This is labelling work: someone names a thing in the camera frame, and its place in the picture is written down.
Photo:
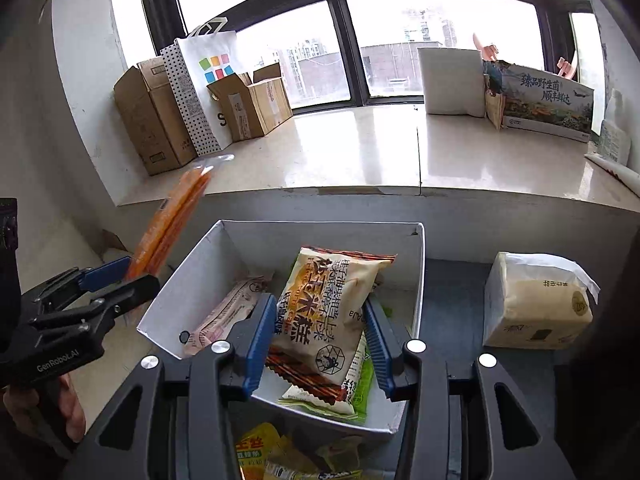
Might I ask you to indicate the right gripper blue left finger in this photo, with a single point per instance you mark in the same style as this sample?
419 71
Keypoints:
255 354

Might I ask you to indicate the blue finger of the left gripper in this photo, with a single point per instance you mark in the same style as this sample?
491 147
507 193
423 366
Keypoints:
103 310
105 275

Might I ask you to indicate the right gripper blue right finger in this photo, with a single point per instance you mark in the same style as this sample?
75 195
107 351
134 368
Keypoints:
385 351

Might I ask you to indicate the beige rice cake packet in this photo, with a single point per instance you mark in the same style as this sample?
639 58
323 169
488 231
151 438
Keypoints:
320 320

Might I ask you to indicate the orange snack packet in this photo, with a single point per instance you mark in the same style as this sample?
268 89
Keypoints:
171 217

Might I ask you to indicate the person's left hand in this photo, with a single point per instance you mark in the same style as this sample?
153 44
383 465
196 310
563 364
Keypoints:
37 412

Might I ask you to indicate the pink long snack packet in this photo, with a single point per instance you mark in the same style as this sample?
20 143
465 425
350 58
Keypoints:
235 307

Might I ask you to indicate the green seaweed snack packet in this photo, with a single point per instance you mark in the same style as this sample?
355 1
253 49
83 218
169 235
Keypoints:
357 384

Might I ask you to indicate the white cardboard storage box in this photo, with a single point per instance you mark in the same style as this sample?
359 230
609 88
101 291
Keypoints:
233 250

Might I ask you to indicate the olive green snack packet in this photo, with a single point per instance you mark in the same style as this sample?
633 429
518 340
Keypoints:
339 459

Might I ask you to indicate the yellow snack pouch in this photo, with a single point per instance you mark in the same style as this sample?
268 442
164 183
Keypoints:
253 449

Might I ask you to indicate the beige tissue pack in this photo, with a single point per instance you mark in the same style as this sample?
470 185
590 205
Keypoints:
536 302

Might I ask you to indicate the tall brown cardboard box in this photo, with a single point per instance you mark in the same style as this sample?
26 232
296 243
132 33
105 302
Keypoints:
154 124

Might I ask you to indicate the small open cardboard box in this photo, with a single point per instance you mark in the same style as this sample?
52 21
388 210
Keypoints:
253 105

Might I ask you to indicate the polka dot paper bag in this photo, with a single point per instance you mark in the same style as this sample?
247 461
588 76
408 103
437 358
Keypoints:
205 56

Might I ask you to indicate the white foam box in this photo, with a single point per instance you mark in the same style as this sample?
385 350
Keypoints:
452 81

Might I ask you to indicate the printed landscape gift box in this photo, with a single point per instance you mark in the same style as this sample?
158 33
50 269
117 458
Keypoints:
540 101

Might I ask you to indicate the white tube on sill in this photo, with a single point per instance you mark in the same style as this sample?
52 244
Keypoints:
628 177

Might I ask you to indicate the black window frame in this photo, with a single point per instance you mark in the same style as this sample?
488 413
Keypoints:
345 20

